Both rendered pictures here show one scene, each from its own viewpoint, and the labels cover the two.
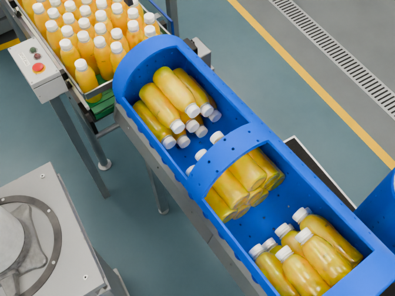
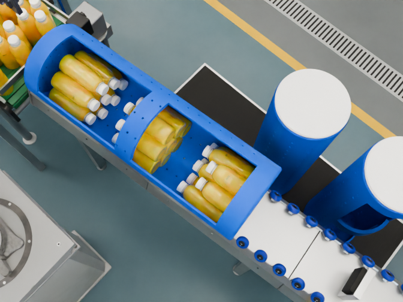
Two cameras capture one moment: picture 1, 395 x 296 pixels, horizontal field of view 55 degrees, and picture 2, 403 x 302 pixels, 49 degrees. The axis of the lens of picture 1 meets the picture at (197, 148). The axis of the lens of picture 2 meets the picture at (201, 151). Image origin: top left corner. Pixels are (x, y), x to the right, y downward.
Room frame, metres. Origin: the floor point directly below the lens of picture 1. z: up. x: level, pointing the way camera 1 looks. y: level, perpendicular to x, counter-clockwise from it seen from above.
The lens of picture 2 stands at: (-0.09, -0.06, 2.46)
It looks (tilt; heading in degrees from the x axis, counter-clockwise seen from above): 71 degrees down; 338
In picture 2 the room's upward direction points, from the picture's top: 4 degrees clockwise
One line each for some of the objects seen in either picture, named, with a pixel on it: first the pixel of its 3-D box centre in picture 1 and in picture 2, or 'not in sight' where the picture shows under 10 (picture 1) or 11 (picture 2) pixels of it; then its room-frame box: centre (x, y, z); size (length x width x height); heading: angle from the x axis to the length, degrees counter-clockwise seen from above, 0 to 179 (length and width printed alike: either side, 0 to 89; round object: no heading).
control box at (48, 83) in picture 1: (38, 69); not in sight; (0.91, 0.54, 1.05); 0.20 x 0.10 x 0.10; 34
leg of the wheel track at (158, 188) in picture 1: (157, 186); (89, 147); (0.81, 0.20, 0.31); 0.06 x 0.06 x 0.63; 34
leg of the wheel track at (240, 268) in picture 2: not in sight; (244, 265); (0.00, -0.35, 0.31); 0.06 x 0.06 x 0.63; 34
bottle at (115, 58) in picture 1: (121, 65); (22, 53); (0.98, 0.27, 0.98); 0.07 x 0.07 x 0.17
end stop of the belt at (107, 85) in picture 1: (134, 71); (36, 56); (0.97, 0.22, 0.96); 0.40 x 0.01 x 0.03; 124
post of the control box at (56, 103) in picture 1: (82, 151); (7, 136); (0.91, 0.54, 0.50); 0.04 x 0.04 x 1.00; 34
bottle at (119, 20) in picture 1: (121, 26); (8, 12); (1.19, 0.29, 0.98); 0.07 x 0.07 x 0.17
